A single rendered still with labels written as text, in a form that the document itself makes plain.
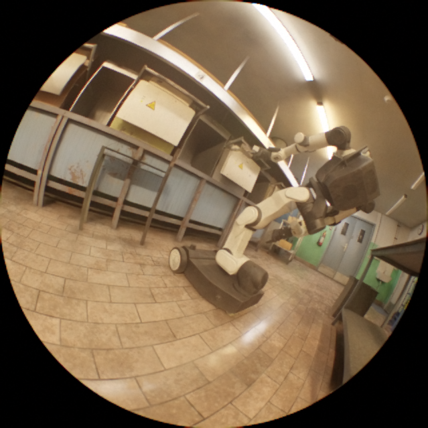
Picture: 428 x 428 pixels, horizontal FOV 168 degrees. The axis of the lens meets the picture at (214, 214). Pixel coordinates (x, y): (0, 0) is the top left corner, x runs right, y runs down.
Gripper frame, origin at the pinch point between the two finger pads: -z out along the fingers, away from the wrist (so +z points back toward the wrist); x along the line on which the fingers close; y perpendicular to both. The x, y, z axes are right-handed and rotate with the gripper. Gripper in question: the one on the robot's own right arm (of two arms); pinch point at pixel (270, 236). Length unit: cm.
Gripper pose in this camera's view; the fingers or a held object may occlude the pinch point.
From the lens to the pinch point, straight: 119.0
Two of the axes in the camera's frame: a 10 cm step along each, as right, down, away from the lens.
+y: -6.3, -7.4, -2.2
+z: 6.2, -3.1, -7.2
